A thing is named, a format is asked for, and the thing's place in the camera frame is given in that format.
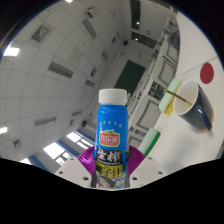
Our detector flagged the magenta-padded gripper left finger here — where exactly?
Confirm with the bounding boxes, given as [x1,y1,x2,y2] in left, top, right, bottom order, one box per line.
[54,146,99,188]

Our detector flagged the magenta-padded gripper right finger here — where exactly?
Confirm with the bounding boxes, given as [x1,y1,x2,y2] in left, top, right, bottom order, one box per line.
[126,146,167,188]

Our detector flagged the blue white-capped drink bottle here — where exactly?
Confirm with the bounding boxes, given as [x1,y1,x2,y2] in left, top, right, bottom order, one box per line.
[93,88,129,190]

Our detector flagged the blue curtain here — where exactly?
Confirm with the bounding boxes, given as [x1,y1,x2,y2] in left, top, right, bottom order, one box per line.
[58,139,81,158]
[74,129,98,144]
[28,154,51,173]

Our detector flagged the green rectangular sponge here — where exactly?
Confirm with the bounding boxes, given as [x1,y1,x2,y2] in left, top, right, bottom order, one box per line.
[138,127,162,157]

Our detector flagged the dark blue mug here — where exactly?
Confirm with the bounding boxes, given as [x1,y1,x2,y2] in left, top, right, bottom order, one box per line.
[173,79,214,134]

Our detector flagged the thin wooden stick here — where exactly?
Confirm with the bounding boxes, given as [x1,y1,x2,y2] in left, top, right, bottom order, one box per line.
[163,88,194,105]

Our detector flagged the dark green chalkboard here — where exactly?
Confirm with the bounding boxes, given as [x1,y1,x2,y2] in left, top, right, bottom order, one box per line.
[114,59,146,95]

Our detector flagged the classroom desks and chairs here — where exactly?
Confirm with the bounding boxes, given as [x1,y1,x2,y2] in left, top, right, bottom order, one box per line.
[128,19,183,148]

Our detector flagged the flat round red coaster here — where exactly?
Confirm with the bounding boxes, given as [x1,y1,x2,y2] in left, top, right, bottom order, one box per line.
[200,62,215,85]

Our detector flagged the ceiling lights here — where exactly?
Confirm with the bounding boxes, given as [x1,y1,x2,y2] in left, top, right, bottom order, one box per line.
[0,0,76,134]

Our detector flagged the dark high wall window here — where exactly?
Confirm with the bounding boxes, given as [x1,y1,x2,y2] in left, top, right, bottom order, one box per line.
[130,31,158,49]
[129,0,142,31]

